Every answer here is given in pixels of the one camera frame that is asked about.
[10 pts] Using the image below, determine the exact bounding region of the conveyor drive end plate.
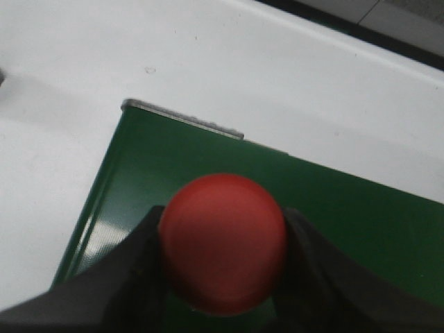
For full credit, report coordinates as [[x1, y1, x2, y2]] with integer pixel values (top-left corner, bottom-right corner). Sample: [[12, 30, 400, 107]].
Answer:
[[121, 99, 244, 140]]

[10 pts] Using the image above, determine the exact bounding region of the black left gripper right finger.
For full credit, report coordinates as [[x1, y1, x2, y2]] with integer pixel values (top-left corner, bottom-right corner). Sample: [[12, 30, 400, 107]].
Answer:
[[273, 208, 443, 332]]

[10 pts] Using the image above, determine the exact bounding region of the green conveyor belt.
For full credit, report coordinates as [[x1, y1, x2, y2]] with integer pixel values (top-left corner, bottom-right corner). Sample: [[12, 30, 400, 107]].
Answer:
[[54, 108, 443, 306]]

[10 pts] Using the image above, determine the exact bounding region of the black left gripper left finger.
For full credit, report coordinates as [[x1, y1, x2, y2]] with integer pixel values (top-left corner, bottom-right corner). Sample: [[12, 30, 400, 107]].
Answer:
[[1, 205, 167, 332]]

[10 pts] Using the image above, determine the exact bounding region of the red mushroom push button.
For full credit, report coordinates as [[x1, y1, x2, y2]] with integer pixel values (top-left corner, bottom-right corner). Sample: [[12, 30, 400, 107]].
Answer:
[[158, 173, 287, 316]]

